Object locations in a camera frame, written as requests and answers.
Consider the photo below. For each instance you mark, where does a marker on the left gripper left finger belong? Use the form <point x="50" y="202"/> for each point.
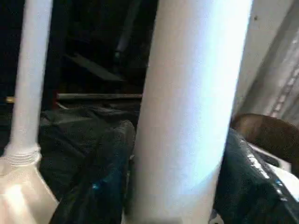
<point x="98" y="186"/>

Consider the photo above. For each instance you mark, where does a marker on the small beige label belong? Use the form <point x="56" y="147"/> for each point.
<point x="9" y="99"/>

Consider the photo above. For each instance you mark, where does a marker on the brown rounded object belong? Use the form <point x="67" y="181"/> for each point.
<point x="271" y="135"/>

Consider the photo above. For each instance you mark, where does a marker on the black plastic mat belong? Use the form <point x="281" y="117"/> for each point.
<point x="70" y="135"/>

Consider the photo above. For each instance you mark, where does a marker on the grey curtain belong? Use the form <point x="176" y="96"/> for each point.
<point x="280" y="70"/>

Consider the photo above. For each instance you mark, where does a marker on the white plastic table leg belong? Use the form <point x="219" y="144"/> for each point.
<point x="187" y="93"/>
<point x="30" y="70"/>

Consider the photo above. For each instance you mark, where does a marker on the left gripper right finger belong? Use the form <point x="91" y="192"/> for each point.
<point x="252" y="191"/>

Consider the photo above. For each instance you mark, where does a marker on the white plastic table top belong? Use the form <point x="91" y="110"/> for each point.
<point x="18" y="196"/>

